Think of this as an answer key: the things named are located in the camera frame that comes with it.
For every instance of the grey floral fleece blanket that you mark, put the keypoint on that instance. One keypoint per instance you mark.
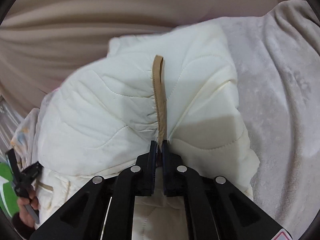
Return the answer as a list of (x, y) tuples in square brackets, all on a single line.
[(276, 57)]

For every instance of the beige fabric backdrop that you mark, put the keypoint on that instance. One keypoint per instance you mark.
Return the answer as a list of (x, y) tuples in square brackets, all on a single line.
[(43, 41)]

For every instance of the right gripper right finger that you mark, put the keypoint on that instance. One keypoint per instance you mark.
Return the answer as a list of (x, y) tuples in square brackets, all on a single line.
[(215, 208)]

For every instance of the green pillow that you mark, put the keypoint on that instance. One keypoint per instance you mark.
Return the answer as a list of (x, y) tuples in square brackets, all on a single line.
[(8, 197)]

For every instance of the silver satin curtain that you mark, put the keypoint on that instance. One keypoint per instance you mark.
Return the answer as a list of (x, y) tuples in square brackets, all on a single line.
[(10, 120)]

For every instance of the cream quilted jacket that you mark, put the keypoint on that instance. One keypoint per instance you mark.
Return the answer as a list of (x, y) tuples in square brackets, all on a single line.
[(180, 86)]

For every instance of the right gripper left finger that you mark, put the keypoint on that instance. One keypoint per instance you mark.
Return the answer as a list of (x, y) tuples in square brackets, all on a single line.
[(103, 202)]

